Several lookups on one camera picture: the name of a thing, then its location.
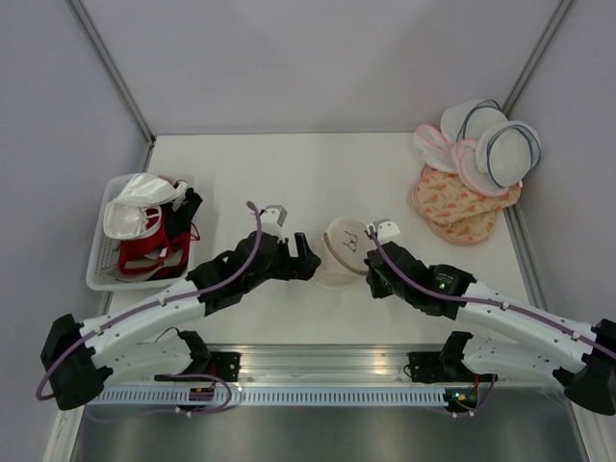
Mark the white pink-trim mesh bag right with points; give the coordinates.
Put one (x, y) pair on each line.
(463, 154)

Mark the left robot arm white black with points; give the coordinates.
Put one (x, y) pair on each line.
(77, 355)

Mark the white pink-trim mesh bag left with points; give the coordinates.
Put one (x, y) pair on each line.
(434, 148)

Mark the white plastic basket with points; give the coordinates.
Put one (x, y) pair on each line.
(104, 251)

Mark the right side aluminium rail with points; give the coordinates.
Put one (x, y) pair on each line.
(526, 259)

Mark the left aluminium frame post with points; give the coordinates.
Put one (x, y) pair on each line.
(102, 53)

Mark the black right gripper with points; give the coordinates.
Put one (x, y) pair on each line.
(376, 290)

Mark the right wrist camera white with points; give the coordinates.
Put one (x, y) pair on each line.
(385, 230)

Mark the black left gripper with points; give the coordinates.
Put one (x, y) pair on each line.
(302, 267)

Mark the white pink-trim mesh bag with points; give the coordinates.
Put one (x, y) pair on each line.
(463, 154)
(434, 148)

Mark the right aluminium frame post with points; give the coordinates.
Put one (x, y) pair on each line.
(537, 54)

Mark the orange floral bag lower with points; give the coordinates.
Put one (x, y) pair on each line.
(467, 231)

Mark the white blue-trim mesh bag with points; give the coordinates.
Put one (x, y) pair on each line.
(470, 119)
(507, 152)

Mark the aluminium table edge rail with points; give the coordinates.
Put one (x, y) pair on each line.
(419, 364)

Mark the aluminium frame post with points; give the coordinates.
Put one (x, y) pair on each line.
(102, 53)
(537, 54)

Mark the white blue-trim mesh bag front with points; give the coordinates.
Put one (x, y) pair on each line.
(507, 152)

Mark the round beige mesh laundry bag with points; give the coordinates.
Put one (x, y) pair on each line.
(342, 249)

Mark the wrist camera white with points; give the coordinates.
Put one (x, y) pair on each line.
(274, 215)
(385, 230)

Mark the white slotted cable duct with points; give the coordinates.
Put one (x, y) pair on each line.
(283, 396)

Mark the red bra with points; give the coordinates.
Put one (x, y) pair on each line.
(158, 242)

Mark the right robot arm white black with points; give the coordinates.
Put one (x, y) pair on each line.
(575, 356)

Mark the white blue-trim mesh bag rear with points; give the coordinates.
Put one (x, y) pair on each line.
(470, 119)

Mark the black bra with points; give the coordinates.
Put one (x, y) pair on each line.
(179, 221)

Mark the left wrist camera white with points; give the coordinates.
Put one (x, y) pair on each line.
(274, 215)

